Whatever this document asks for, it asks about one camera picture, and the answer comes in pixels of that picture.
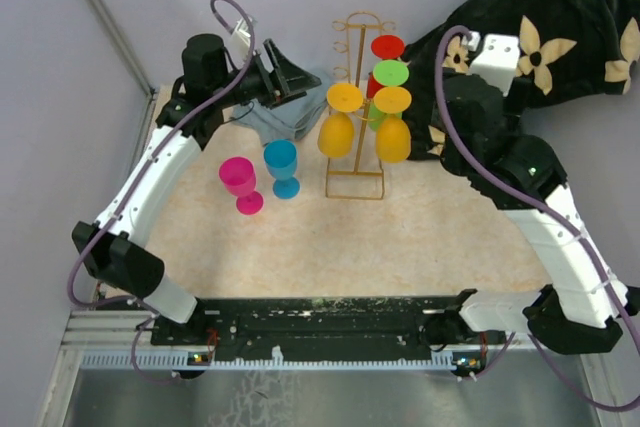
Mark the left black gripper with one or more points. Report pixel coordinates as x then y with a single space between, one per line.
292 78

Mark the orange plastic wine glass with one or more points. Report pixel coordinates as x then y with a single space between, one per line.
337 131
393 138

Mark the blue plastic wine glass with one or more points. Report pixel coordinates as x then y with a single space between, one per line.
280 157

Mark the pink plastic wine glass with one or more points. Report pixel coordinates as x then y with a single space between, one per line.
239 178

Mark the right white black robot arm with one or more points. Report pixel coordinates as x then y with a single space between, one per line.
585 308

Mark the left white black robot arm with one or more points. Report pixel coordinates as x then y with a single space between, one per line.
112 248

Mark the green plastic wine glass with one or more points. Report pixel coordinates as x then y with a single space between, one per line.
386 93

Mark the red plastic wine glass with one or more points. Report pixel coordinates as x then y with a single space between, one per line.
387 48

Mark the grey folded cloth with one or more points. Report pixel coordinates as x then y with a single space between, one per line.
291 121

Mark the black floral blanket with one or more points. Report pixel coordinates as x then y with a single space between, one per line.
568 49

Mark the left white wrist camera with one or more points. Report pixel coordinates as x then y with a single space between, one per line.
241 36

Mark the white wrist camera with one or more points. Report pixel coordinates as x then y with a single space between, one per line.
497 61
241 36

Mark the gold wire glass rack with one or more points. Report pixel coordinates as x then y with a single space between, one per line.
357 176

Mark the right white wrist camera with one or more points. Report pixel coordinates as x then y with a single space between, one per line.
497 61

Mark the aluminium frame rail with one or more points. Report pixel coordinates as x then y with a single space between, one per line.
118 40

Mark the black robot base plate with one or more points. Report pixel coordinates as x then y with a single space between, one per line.
338 329

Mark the white slotted cable duct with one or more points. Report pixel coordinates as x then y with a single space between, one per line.
156 360

